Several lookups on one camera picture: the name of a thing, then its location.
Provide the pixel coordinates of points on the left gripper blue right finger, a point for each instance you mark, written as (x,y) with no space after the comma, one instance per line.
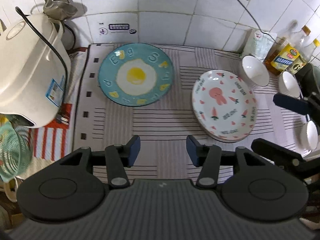
(207,157)

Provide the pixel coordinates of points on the pink rabbit carrot plate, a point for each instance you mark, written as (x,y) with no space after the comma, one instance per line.
(221,99)

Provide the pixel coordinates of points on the white vinegar bottle yellow cap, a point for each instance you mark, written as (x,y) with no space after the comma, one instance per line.
(304,57)

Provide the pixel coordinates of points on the wall label sticker low left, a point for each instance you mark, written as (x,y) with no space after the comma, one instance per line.
(104,28)

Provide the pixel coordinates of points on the striped table cloth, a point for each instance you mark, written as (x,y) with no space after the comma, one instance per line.
(164,125)

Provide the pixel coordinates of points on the white ribbed bowl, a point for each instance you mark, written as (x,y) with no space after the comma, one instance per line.
(288,85)
(309,136)
(253,72)

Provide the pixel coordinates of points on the white rice cooker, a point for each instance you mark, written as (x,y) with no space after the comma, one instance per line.
(32,75)

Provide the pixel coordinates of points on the red white striped cloth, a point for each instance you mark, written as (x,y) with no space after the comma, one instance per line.
(54,141)

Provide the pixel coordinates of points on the teal fried egg plate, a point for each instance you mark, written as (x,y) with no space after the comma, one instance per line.
(136,74)

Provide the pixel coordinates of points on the cooking wine bottle yellow label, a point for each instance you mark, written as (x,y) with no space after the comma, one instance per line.
(286,53)

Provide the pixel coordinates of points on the green plastic basket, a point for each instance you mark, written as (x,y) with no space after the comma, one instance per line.
(16,151)

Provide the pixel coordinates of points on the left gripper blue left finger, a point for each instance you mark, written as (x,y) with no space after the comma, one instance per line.
(119,157)

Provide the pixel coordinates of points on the white plastic salt bag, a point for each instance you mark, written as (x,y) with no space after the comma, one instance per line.
(258,44)

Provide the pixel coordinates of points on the hanging metal ladles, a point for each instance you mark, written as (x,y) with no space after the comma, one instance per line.
(59,9)

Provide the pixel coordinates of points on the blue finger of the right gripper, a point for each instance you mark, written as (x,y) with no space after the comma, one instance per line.
(299,106)

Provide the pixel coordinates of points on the black wok with glass lid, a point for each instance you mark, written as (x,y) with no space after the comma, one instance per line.
(310,80)

